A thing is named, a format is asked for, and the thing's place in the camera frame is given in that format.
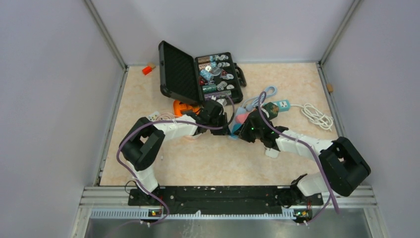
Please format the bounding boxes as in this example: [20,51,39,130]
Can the pink triangular power socket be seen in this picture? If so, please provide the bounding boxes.
[235,113,249,124]

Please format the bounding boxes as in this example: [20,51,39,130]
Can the light blue power strip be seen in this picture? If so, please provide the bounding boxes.
[228,107,249,140]

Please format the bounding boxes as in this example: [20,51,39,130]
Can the white charger plug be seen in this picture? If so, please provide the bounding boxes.
[264,148,280,159]

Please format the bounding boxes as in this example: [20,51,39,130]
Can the round pink power socket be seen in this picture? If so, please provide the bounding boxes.
[185,133,203,140]

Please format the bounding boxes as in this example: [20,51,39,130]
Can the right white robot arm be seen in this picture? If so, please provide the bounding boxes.
[234,111,371,204]

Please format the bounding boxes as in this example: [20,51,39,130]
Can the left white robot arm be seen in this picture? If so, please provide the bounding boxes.
[116,100,235,205]

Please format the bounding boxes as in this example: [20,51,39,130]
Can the dark green cube plug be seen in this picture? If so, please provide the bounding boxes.
[262,102,279,120]

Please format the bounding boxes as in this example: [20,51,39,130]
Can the teal small socket adapter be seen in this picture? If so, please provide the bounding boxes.
[274,100,291,112]

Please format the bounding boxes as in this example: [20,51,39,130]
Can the orange tape dispenser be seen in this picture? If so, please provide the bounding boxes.
[173,100,200,117]

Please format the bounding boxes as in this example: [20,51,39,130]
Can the open black carrying case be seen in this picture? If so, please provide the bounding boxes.
[158,41,247,105]

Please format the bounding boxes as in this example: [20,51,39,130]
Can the white multi-hole adapter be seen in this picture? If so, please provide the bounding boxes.
[147,111,160,121]

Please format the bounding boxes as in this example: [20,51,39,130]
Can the red small block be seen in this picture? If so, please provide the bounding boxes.
[142,66,153,75]

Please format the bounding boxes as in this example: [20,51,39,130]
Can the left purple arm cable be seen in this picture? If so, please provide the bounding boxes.
[116,95,235,227]

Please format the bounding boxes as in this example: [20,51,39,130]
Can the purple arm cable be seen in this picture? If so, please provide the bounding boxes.
[257,91,340,227]
[116,95,235,227]

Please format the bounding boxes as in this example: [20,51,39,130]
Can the light blue coiled cable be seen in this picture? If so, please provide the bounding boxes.
[241,85,278,113]

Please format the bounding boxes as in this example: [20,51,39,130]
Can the white coiled cable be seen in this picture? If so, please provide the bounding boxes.
[290,103,334,132]

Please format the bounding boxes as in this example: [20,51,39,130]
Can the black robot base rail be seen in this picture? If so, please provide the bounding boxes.
[128,186,323,215]

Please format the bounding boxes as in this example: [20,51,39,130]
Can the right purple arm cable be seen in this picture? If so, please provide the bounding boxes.
[257,91,340,227]

